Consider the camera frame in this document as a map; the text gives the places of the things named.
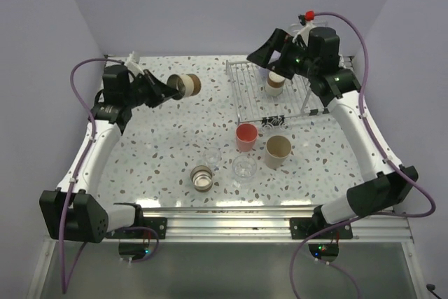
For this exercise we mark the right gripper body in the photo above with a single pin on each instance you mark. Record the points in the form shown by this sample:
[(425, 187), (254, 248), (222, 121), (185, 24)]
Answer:
[(295, 57)]

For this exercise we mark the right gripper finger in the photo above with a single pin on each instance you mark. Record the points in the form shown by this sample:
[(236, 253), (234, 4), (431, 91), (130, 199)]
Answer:
[(275, 43), (283, 68)]

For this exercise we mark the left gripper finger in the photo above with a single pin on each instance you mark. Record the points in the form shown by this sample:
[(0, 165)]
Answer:
[(170, 93), (153, 84)]

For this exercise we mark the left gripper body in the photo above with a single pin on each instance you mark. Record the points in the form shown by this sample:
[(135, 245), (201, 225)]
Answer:
[(142, 92)]

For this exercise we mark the steel cup with cork band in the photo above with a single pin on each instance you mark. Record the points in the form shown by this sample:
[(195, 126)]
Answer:
[(274, 84)]

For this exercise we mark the pink plastic cup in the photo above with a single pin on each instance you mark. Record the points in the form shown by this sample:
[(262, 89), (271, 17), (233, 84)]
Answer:
[(246, 136)]

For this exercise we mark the lavender plastic cup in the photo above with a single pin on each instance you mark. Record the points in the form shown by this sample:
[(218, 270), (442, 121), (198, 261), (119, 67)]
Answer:
[(264, 73)]

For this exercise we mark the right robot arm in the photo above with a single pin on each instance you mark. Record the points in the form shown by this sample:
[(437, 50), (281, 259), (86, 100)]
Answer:
[(317, 59)]

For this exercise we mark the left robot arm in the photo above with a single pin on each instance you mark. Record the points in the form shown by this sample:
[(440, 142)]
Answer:
[(71, 211)]

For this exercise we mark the small clear glass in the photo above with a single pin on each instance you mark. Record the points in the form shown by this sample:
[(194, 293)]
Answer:
[(212, 157)]

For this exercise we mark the beige plastic cup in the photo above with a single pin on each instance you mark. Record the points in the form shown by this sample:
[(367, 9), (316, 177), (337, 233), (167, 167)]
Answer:
[(277, 149)]

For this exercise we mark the large clear glass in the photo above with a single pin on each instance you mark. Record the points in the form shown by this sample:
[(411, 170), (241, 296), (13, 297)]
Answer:
[(244, 168)]

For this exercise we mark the white wire dish rack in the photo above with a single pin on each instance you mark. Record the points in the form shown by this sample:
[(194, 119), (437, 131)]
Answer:
[(296, 108)]

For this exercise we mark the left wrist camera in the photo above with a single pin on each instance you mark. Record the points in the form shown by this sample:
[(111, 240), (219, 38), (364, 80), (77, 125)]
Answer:
[(132, 63)]

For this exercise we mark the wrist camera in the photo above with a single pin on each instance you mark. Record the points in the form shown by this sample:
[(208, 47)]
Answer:
[(132, 63), (303, 27)]

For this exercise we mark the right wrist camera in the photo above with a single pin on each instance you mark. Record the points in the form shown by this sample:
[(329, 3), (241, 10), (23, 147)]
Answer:
[(303, 27)]

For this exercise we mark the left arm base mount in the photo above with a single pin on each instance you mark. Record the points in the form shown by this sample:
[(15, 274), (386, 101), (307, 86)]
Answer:
[(140, 242)]

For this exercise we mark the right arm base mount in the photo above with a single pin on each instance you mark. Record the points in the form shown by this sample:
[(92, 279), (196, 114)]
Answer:
[(322, 243)]

